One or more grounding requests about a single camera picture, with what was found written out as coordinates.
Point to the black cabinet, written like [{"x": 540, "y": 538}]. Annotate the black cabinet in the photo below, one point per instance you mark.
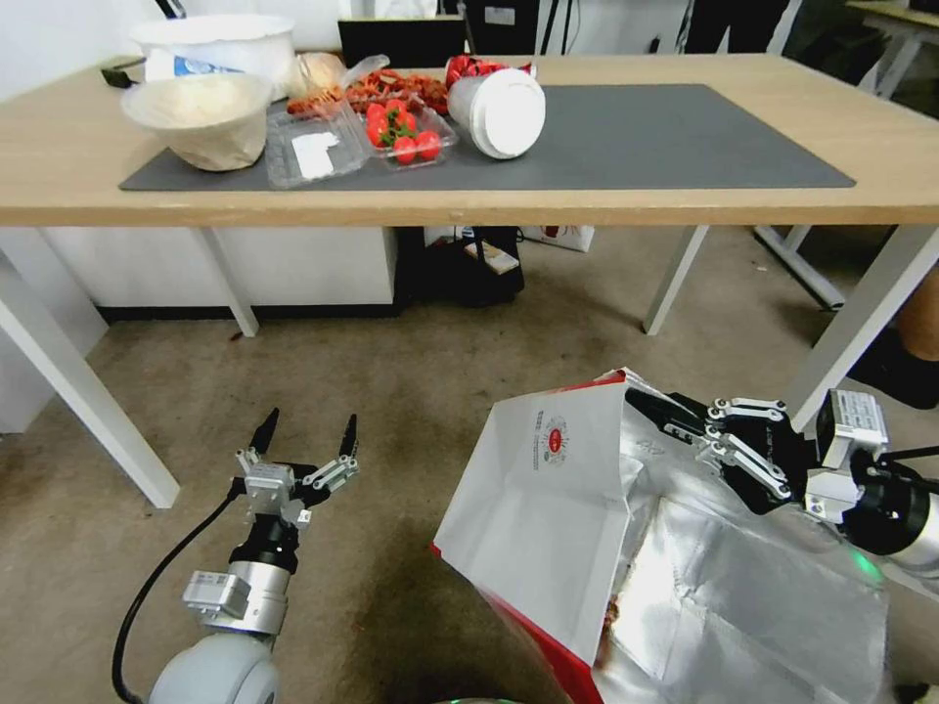
[{"x": 513, "y": 22}]

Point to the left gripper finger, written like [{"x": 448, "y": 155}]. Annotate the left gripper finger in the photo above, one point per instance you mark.
[
  {"x": 350, "y": 440},
  {"x": 263, "y": 436}
]

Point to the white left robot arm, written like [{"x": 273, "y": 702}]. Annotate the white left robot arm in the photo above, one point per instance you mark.
[{"x": 220, "y": 660}]

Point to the foil-lined food delivery bag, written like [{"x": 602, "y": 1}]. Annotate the foil-lined food delivery bag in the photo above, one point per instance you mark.
[{"x": 543, "y": 513}]

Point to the white paper bag red print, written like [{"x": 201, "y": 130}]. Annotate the white paper bag red print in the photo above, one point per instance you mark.
[{"x": 565, "y": 237}]

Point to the white desk frame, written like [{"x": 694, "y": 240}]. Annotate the white desk frame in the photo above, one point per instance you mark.
[{"x": 807, "y": 268}]

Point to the large white plastic tub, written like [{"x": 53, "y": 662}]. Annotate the large white plastic tub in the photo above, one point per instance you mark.
[{"x": 242, "y": 42}]

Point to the red tomato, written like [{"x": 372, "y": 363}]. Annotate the red tomato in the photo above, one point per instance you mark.
[
  {"x": 376, "y": 116},
  {"x": 378, "y": 135},
  {"x": 406, "y": 149},
  {"x": 400, "y": 110},
  {"x": 428, "y": 141}
]

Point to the wooden table with white legs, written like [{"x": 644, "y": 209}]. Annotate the wooden table with white legs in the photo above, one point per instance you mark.
[{"x": 660, "y": 202}]

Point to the small black device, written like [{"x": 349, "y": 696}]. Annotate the small black device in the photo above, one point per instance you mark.
[{"x": 117, "y": 75}]

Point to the red spicy food pile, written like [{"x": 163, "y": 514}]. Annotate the red spicy food pile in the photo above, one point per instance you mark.
[{"x": 396, "y": 86}]

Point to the white lidded paper cup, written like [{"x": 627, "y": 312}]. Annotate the white lidded paper cup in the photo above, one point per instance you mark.
[{"x": 506, "y": 110}]

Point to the clear plastic bag with bun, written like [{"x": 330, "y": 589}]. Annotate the clear plastic bag with bun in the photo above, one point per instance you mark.
[{"x": 323, "y": 72}]

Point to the grey table mat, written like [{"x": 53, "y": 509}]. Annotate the grey table mat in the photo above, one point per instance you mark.
[{"x": 660, "y": 139}]

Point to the black monitor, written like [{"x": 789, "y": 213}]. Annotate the black monitor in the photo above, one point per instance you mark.
[{"x": 400, "y": 37}]

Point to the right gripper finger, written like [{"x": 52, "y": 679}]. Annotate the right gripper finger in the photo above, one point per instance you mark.
[
  {"x": 744, "y": 463},
  {"x": 664, "y": 411}
]

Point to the person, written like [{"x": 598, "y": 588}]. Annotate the person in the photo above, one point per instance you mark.
[
  {"x": 733, "y": 26},
  {"x": 917, "y": 323}
]

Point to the kraft paper bowl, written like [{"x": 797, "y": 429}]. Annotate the kraft paper bowl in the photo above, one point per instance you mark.
[{"x": 213, "y": 139}]

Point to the red foil wrapper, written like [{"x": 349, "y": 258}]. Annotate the red foil wrapper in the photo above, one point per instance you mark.
[{"x": 462, "y": 70}]

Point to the clear plastic clamshell box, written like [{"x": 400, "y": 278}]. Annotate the clear plastic clamshell box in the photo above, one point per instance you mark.
[{"x": 293, "y": 136}]

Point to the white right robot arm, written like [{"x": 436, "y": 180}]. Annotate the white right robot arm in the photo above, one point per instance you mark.
[{"x": 902, "y": 517}]

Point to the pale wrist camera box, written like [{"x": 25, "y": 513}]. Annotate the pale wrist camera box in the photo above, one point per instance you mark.
[{"x": 265, "y": 490}]

